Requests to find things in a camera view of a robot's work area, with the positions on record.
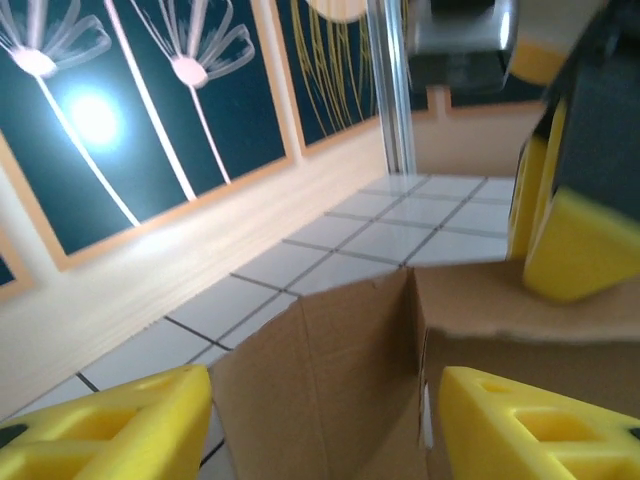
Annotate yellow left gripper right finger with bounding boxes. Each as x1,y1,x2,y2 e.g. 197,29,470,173
438,366,640,480

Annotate teal pale circle wall panel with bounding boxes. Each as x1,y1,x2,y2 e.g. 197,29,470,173
272,0,384,159

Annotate aluminium corner post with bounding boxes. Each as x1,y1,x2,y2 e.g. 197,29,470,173
366,0,417,176

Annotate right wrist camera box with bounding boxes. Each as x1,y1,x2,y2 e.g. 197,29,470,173
405,0,519,95

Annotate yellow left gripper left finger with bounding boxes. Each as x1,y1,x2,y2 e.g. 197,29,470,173
0,363,214,480

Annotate teal golden oval feather panel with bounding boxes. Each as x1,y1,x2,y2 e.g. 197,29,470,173
509,29,571,109

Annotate brown cardboard box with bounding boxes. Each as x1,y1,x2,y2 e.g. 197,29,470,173
212,259,640,480

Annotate teal flower wall panel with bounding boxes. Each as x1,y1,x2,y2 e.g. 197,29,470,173
0,0,301,274

